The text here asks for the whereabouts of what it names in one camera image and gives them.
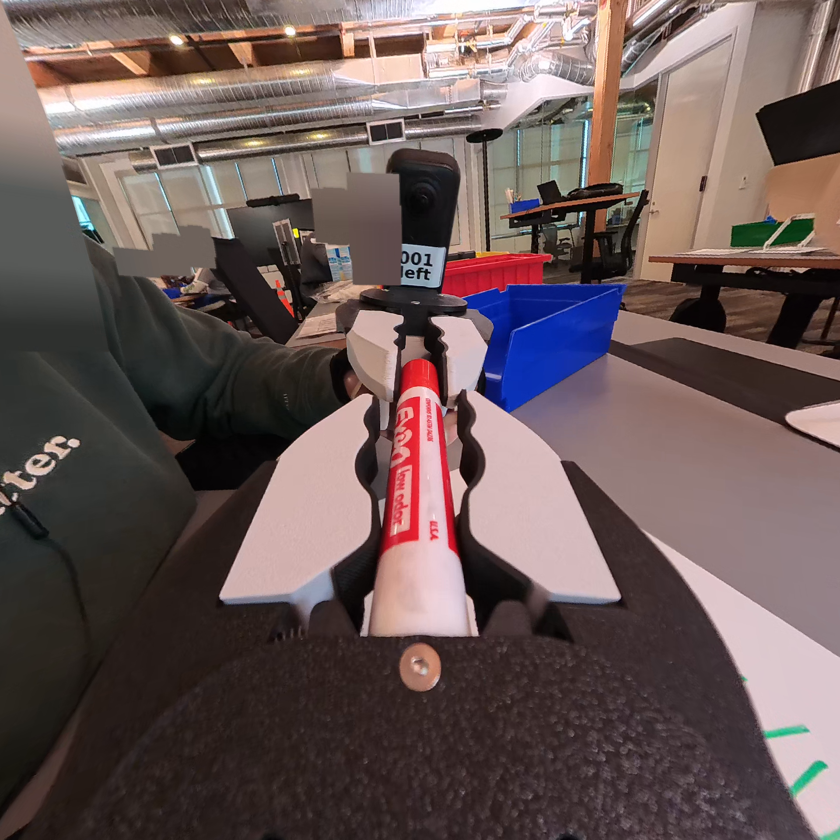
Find red plastic bin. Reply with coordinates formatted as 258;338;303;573
441;252;553;298

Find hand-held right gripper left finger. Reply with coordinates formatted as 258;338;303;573
218;394;383;626

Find black office chair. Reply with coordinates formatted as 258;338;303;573
592;190;651;284

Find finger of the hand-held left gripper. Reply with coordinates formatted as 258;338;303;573
345;310;404;403
428;315;488;409

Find green plastic bin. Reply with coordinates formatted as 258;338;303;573
730;217;816;249

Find silver air duct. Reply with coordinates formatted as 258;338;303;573
620;0;837;93
38;56;508;130
0;0;598;48

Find wooden desk black legs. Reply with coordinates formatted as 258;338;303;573
648;248;840;350

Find wooden pillar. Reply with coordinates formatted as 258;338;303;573
586;0;630;189

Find red marker cap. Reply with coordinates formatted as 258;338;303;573
399;357;441;399

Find small white whiteboard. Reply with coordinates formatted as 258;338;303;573
643;532;840;840

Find white door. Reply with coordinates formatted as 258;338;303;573
640;36;736;282

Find person's left forearm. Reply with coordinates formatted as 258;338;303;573
92;243;350;442

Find black floor lamp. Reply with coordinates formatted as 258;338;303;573
466;128;505;256

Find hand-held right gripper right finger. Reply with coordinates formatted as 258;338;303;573
457;388;623;606

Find wooden standing desk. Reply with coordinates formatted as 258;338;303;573
500;192;641;283

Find black sign stand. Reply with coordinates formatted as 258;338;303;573
212;238;301;345

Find black monitor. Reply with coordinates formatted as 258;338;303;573
226;196;317;252

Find blue plastic bin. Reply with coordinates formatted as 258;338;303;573
462;283;627;413

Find red dry erase marker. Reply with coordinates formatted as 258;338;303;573
367;387;475;637

